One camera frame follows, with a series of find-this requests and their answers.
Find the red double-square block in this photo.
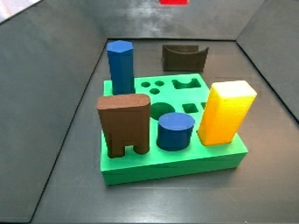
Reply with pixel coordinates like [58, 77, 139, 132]
[159, 0, 189, 5]

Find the green foam shape board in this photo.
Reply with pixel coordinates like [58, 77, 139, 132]
[100, 73, 248, 186]

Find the brown arch block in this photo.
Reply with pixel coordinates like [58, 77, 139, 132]
[97, 94, 151, 158]

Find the blue short cylinder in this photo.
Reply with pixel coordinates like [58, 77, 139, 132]
[156, 112, 195, 151]

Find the black curved stand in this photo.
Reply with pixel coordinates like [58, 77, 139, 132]
[163, 45, 209, 72]

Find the yellow rectangular block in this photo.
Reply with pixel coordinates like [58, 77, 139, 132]
[197, 80, 257, 145]

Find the blue hexagonal prism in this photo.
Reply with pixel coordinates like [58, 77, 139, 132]
[107, 40, 135, 95]

